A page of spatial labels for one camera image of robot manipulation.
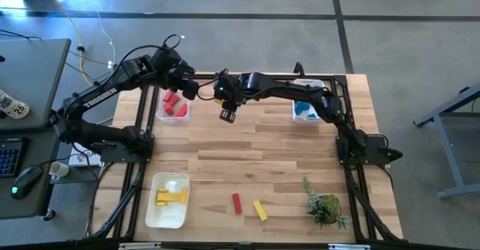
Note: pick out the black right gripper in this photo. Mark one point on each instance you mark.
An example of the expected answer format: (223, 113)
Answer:
(230, 88)

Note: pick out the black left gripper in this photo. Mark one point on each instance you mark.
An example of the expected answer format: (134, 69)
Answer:
(170, 68)

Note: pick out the blue arch block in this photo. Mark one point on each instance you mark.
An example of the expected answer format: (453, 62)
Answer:
(301, 108)

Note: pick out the blue wooden block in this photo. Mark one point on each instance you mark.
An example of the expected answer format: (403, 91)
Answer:
(312, 115)

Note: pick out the yellow long block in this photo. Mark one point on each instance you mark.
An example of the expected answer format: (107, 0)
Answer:
(173, 197)
(260, 210)

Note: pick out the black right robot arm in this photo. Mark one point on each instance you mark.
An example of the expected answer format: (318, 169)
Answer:
(285, 88)

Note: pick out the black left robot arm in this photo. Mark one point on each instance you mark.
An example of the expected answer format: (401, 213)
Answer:
(101, 96)

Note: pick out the clear plastic bin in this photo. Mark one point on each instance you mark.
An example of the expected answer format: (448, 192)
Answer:
(176, 120)

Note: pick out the white plastic tray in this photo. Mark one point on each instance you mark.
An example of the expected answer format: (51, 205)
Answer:
(168, 218)

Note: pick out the white printed box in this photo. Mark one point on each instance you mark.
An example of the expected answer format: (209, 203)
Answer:
(80, 160)

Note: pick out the green potted plant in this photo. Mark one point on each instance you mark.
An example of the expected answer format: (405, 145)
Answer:
(326, 206)

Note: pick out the small white cup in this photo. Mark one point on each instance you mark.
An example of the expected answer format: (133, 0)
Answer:
(60, 169)

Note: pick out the grey desk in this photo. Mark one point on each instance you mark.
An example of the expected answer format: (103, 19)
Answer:
(30, 73)

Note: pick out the black computer mouse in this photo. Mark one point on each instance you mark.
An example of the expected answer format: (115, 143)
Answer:
(26, 182)

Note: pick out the black desk caster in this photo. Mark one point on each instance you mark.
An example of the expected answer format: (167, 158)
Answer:
(48, 215)

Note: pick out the black keyboard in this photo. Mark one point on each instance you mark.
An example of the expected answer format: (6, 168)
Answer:
(9, 156)

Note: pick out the black aluminium table frame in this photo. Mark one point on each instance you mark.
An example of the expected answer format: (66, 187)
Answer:
(352, 205)

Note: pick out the silver frame bracket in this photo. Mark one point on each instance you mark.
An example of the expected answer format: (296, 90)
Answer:
(348, 247)
(138, 246)

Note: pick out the blue-grey table frame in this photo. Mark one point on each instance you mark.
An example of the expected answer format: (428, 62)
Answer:
(452, 160)

